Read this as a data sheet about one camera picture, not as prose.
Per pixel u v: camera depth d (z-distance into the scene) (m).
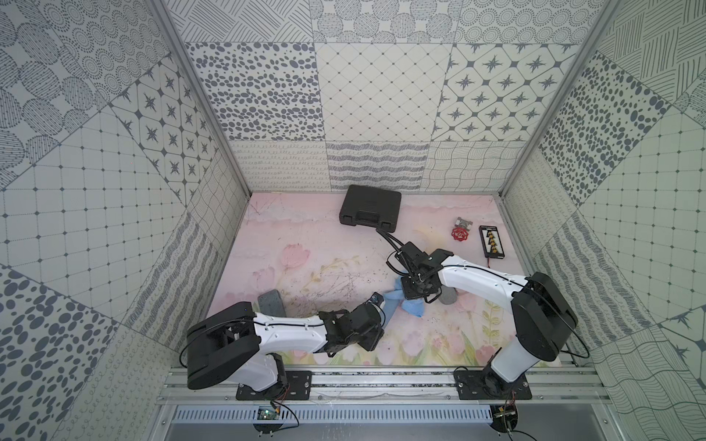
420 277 0.64
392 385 0.76
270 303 0.86
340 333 0.63
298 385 0.73
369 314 0.65
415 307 0.84
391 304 0.86
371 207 1.13
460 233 1.04
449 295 0.88
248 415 0.70
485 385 0.67
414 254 0.71
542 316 0.45
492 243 1.04
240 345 0.43
